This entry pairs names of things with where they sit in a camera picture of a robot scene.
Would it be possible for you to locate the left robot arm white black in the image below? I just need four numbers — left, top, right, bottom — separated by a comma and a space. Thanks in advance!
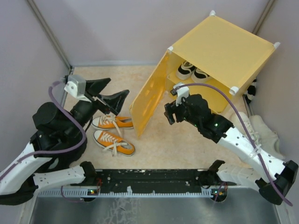
0, 75, 129, 206

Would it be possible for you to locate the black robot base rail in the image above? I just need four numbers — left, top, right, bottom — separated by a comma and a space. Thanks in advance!
70, 168, 238, 194

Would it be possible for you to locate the black white striped slipper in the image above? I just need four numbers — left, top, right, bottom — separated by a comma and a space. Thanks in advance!
244, 79, 257, 104

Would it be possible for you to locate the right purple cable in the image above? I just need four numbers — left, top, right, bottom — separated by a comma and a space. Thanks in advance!
174, 83, 293, 206

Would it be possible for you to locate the grey cable duct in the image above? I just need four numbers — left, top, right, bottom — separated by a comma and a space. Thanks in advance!
37, 186, 213, 198

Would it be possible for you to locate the orange sneaker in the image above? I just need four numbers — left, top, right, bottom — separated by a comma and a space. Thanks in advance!
92, 115, 134, 130
93, 130, 135, 156

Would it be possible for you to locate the yellow shoe cabinet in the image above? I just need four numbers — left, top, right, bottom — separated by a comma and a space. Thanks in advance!
166, 15, 277, 102

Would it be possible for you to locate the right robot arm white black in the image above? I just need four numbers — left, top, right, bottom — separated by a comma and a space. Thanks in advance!
164, 94, 299, 205

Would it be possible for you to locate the black white sneaker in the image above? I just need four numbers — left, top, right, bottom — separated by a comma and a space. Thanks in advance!
176, 61, 196, 80
191, 68, 213, 83

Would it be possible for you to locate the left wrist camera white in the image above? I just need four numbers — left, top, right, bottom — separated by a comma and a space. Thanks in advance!
64, 75, 91, 102

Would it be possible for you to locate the yellow cabinet door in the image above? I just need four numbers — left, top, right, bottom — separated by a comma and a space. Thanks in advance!
129, 52, 169, 137

